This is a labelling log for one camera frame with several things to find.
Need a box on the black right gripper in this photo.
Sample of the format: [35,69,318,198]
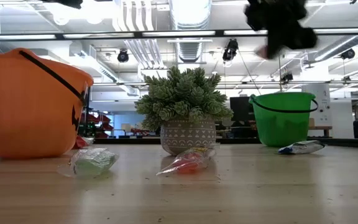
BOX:
[244,0,318,60]

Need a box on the clear red gummy candy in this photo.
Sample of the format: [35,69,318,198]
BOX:
[156,145,218,176]

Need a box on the red Skittles candy bag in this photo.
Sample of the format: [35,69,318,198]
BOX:
[73,136,90,149]

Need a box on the blue white candy bar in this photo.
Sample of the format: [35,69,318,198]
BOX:
[277,139,326,156]

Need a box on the clear wrapped green gummy candy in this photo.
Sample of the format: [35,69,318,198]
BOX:
[57,146,120,179]

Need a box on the black round spotlight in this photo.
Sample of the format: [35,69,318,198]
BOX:
[280,72,294,85]
[222,39,239,62]
[340,49,356,60]
[117,49,130,63]

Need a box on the black monitor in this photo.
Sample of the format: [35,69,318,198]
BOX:
[229,96,256,128]

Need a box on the white pillar with sockets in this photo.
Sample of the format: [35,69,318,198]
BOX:
[301,83,334,128]

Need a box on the green plastic bucket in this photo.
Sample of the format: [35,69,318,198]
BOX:
[249,91,319,148]

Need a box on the wooden bench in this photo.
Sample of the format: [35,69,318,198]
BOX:
[308,125,334,138]

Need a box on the artificial succulent in patterned pot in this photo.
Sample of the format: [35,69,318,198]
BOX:
[134,65,234,156]

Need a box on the white pipe bundle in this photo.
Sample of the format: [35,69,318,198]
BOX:
[112,0,167,71]

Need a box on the black beam with light strips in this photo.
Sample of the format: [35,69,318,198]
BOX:
[0,28,358,40]

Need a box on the red storage bin rack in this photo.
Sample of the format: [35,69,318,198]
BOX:
[87,113,114,139]

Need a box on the orange pumpkin bucket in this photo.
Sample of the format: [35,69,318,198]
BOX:
[0,47,94,160]

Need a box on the white ventilation duct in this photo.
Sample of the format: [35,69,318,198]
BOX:
[168,0,213,65]

